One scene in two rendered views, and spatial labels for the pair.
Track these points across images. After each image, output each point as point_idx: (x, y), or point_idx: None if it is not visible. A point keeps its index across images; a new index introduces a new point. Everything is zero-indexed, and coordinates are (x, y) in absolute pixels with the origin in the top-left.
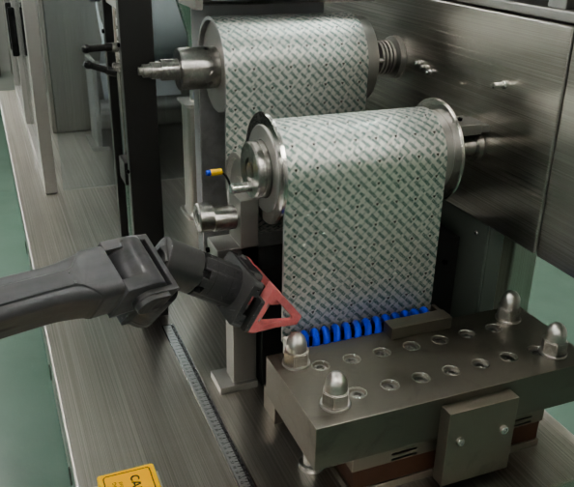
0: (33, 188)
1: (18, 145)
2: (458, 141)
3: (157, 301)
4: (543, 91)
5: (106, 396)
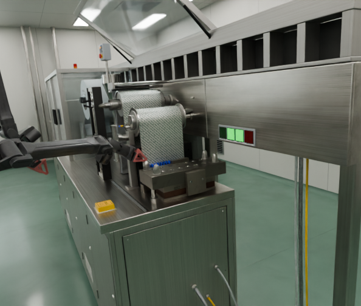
0: (65, 161)
1: None
2: (183, 112)
3: (108, 150)
4: (201, 96)
5: (95, 193)
